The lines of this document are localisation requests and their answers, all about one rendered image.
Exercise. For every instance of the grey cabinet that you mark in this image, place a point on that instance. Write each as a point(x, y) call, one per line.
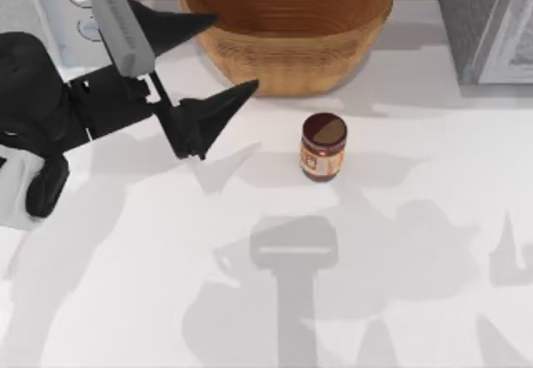
point(479, 18)

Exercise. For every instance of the brown woven basket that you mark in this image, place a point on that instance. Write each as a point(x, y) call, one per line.
point(287, 31)

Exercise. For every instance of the brown jar with label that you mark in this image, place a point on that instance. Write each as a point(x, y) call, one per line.
point(322, 151)

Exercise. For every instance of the pale grey rounded box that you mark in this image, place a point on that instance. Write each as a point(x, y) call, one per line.
point(123, 35)

